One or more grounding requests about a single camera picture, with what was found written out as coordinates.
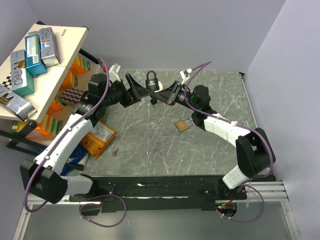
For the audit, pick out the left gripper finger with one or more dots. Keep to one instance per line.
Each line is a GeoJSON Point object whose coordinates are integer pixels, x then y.
{"type": "Point", "coordinates": [137, 96]}
{"type": "Point", "coordinates": [134, 86]}

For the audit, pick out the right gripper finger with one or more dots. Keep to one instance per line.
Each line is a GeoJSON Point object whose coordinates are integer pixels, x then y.
{"type": "Point", "coordinates": [165, 88]}
{"type": "Point", "coordinates": [162, 96]}

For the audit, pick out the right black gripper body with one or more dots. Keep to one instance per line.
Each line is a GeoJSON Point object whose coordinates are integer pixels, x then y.
{"type": "Point", "coordinates": [180, 97]}

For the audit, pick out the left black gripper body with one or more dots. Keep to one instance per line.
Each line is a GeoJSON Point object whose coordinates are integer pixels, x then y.
{"type": "Point", "coordinates": [125, 97]}

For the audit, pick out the black padlock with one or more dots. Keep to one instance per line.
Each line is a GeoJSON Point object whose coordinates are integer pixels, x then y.
{"type": "Point", "coordinates": [152, 82]}

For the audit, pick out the brass padlock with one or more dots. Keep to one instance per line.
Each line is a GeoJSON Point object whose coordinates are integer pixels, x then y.
{"type": "Point", "coordinates": [183, 124]}

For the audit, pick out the small brass key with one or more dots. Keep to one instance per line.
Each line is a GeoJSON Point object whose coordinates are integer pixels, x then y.
{"type": "Point", "coordinates": [114, 153]}

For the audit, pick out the black key bunch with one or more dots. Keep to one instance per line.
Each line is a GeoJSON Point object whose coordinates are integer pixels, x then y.
{"type": "Point", "coordinates": [153, 102]}

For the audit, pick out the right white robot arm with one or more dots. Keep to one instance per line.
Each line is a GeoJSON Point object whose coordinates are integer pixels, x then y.
{"type": "Point", "coordinates": [255, 157]}

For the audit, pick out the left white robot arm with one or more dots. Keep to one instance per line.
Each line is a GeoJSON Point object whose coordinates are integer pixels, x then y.
{"type": "Point", "coordinates": [42, 176]}

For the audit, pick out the white tape roll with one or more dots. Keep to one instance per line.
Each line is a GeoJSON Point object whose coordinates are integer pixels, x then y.
{"type": "Point", "coordinates": [160, 86]}

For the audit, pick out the orange snack bag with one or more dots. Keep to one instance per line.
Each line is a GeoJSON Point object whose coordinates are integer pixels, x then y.
{"type": "Point", "coordinates": [97, 139]}

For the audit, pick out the blue snack bag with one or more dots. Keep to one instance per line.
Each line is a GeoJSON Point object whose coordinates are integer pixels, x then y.
{"type": "Point", "coordinates": [73, 162]}

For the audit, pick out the beige black shelf rack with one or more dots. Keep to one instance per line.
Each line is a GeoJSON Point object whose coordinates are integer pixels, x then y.
{"type": "Point", "coordinates": [69, 43]}

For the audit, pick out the orange sponge pack stack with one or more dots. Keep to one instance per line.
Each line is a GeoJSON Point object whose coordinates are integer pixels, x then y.
{"type": "Point", "coordinates": [50, 126]}

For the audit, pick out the silver RIO box upright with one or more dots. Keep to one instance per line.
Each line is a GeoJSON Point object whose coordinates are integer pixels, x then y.
{"type": "Point", "coordinates": [48, 47]}

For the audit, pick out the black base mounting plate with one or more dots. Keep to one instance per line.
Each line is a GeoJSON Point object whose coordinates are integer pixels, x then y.
{"type": "Point", "coordinates": [167, 192]}

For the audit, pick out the blue teal carton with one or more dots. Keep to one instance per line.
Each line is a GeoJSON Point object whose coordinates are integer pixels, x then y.
{"type": "Point", "coordinates": [33, 59]}

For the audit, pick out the silver crumpled box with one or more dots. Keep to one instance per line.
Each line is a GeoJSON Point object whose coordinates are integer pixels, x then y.
{"type": "Point", "coordinates": [22, 108]}

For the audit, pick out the silver teal RIO box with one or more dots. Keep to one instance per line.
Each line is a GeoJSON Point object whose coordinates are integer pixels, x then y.
{"type": "Point", "coordinates": [21, 80]}

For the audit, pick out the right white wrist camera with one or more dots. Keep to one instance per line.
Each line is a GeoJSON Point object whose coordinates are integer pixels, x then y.
{"type": "Point", "coordinates": [185, 75]}

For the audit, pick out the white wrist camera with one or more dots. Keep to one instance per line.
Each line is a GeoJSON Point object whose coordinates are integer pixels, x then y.
{"type": "Point", "coordinates": [185, 75]}
{"type": "Point", "coordinates": [114, 72]}

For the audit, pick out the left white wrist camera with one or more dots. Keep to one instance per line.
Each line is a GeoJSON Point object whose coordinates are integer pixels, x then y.
{"type": "Point", "coordinates": [114, 72]}

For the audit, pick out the aluminium rail frame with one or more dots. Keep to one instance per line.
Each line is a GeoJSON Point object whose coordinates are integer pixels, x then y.
{"type": "Point", "coordinates": [62, 221]}

